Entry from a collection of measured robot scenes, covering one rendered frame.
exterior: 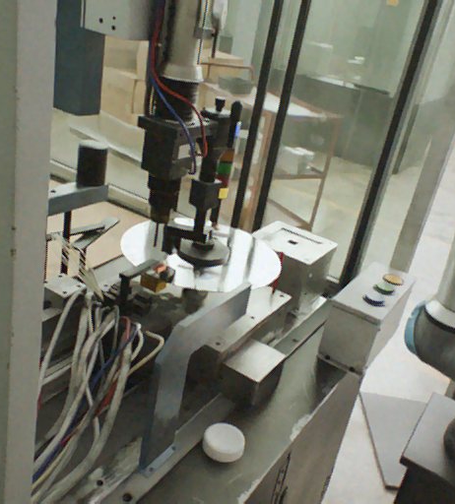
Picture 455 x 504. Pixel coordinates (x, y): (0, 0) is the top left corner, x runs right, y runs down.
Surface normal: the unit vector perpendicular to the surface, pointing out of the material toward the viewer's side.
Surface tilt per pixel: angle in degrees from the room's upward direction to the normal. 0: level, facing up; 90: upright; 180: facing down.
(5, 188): 90
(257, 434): 0
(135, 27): 90
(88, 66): 90
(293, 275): 90
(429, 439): 0
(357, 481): 0
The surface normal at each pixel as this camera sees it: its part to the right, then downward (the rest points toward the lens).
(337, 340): -0.52, 0.27
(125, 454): 0.18, -0.89
